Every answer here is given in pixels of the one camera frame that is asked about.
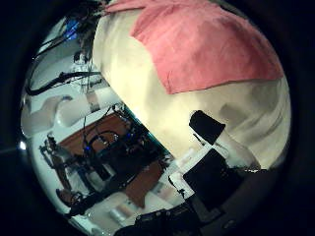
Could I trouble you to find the black electronics equipment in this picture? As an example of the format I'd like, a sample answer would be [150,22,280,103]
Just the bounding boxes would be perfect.
[82,107,171,198]

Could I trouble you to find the black cable bundle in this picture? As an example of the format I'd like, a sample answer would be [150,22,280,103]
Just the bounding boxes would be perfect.
[25,70,103,96]

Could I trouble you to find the orange button shirt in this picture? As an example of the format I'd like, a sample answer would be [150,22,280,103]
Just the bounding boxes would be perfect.
[103,0,284,96]

